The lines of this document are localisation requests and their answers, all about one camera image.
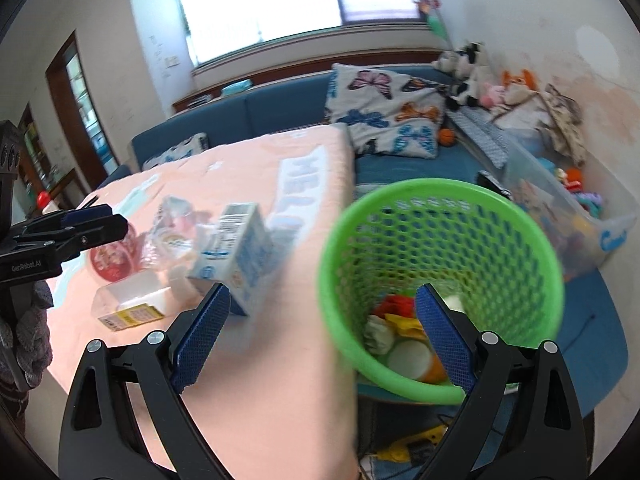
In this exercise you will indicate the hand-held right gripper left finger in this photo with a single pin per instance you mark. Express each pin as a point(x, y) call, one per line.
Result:
point(200, 340)

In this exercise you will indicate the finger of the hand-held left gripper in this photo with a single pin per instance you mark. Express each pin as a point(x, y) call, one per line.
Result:
point(85, 214)
point(105, 232)

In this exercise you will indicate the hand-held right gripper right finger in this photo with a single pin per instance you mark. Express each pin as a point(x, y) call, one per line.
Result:
point(445, 340)

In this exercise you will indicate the orange peel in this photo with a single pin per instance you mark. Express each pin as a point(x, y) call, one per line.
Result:
point(436, 370)

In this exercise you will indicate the yellow snack packet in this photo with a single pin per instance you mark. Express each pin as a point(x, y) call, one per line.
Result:
point(407, 327)

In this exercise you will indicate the round fruit print yogurt lid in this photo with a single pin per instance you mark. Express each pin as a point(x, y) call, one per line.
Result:
point(410, 360)

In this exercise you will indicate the white paper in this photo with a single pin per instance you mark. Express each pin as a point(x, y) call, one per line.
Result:
point(377, 335)

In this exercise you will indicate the white blue milk carton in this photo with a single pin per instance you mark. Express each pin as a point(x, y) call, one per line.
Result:
point(240, 255)

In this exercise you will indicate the green plastic mesh basket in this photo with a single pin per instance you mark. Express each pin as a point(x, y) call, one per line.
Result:
point(350, 270)

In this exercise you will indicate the wooden cabinet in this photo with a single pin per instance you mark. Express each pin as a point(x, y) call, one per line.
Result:
point(35, 150)

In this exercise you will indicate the white bottle with red cap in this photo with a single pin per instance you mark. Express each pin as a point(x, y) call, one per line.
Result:
point(44, 200)

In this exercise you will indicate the crumpled clear plastic wrapper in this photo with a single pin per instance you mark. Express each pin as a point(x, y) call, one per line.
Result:
point(172, 230)

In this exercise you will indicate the clear bottle with yellow label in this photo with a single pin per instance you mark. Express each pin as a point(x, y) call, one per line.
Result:
point(130, 305)

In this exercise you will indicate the pink printed blanket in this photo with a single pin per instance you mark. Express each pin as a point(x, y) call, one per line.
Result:
point(280, 410)

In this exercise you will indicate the white blue patterned cushion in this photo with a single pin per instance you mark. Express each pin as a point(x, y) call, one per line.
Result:
point(175, 151)

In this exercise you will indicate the yellow tool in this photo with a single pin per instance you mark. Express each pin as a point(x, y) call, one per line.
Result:
point(410, 447)

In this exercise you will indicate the book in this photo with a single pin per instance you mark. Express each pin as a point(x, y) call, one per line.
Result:
point(200, 100)

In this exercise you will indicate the black device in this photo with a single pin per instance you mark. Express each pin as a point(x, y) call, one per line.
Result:
point(492, 185)

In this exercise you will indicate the clear plastic storage bin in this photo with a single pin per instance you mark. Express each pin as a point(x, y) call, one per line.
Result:
point(605, 240)

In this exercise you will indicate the teal tissue box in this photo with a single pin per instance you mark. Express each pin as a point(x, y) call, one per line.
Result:
point(235, 88)

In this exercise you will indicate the small orange ball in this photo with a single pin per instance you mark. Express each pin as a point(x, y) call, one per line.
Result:
point(446, 137)

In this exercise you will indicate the pile of colourful toys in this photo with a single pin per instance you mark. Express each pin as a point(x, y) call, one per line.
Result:
point(575, 180)

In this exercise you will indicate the grey quilted mat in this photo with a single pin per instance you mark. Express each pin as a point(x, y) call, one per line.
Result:
point(482, 132)

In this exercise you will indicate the blue sofa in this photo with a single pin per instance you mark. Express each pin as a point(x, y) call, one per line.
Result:
point(280, 105)

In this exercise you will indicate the butterfly print pillow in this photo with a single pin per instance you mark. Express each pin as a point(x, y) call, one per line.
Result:
point(380, 110)

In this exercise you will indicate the pile of clothes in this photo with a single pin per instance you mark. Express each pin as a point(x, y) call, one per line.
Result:
point(560, 120)

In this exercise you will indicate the pink plush toy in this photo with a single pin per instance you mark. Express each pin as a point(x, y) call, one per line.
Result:
point(495, 96)

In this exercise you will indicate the black white plush toy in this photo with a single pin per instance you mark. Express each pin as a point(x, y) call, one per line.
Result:
point(465, 57)
point(467, 90)

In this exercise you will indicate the wooden window ledge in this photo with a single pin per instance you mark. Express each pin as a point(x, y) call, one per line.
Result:
point(310, 67)

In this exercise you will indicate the orange fox plush toy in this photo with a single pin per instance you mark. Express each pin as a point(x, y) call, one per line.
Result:
point(520, 82)

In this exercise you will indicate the window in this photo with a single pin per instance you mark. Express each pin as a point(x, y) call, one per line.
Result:
point(275, 0)

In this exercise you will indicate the colourful pinwheel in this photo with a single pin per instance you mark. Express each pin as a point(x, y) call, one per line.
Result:
point(430, 5)

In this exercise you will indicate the brown door frame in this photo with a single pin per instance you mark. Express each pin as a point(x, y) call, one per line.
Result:
point(56, 90)

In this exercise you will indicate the white wall switch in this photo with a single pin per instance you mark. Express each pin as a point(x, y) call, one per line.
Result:
point(172, 61)

